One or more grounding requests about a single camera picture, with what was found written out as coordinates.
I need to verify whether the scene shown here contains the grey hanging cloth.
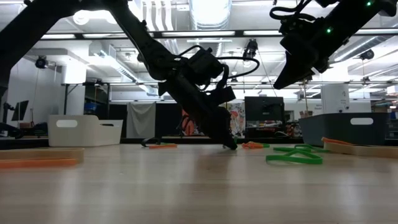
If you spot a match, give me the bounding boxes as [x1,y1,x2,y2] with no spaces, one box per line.
[126,101,157,139]

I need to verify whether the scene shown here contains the thin orange rubber band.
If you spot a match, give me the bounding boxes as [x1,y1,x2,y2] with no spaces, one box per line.
[148,142,178,149]

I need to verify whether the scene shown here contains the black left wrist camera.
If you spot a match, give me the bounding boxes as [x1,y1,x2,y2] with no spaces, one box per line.
[186,46,225,87]

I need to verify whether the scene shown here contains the floral hanging cloth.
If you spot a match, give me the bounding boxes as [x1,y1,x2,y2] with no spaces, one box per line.
[228,101,246,138]

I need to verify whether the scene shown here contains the white plastic basket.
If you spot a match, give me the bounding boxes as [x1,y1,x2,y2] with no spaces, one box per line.
[47,114,124,147]

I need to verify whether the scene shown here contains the black left camera cable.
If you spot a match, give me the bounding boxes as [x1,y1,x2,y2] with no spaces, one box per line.
[177,44,261,91]

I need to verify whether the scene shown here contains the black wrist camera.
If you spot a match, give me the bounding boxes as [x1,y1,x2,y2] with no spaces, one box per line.
[279,17,313,35]
[186,46,225,87]

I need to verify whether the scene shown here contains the teal plastic basket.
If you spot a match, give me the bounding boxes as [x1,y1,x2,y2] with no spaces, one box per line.
[298,112,389,147]

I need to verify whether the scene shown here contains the tilted black monitor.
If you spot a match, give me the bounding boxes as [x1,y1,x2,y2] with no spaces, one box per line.
[11,100,30,122]

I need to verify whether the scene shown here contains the white pillar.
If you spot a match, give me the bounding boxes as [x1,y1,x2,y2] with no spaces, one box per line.
[320,83,350,114]

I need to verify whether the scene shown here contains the black right camera cable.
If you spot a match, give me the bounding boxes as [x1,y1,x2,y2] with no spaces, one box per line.
[269,0,315,21]

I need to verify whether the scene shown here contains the black overhead beam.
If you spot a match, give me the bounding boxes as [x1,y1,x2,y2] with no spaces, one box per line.
[0,28,398,40]

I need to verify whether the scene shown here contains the wide black rubber band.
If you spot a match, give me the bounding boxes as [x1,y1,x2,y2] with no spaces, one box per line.
[141,137,162,148]

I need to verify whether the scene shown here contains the blue bin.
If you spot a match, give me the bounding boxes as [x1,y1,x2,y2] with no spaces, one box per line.
[83,102,99,115]

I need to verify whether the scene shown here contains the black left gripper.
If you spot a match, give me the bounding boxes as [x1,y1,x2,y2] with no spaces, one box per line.
[157,70,239,151]

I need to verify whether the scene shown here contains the silver ceiling duct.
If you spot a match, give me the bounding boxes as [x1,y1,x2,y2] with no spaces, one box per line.
[188,0,233,63]

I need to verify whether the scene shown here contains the black monitor screen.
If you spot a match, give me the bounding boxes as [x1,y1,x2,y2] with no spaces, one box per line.
[244,96,285,129]

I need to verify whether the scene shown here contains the small orange rubber band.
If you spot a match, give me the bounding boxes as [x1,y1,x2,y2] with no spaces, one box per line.
[241,141,264,149]

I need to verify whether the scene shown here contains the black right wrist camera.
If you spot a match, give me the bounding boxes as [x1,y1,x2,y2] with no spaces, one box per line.
[279,17,313,35]

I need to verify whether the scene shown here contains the black camera cable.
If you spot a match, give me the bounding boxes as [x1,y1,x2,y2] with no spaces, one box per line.
[177,44,261,91]
[269,0,315,21]

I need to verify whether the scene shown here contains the orange hanging cloth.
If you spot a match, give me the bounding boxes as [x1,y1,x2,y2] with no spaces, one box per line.
[182,108,196,136]

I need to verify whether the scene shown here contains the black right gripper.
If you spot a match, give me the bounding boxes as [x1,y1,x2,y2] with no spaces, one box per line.
[273,33,330,90]

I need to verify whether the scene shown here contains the tan rubber band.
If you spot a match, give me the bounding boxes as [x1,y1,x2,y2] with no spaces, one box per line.
[0,147,85,164]
[323,141,398,159]

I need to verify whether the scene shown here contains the thin hanging cord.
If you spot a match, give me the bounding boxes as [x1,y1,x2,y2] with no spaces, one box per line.
[302,77,310,114]

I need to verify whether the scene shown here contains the wide orange rubber band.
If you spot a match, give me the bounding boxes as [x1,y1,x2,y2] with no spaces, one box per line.
[321,137,354,146]

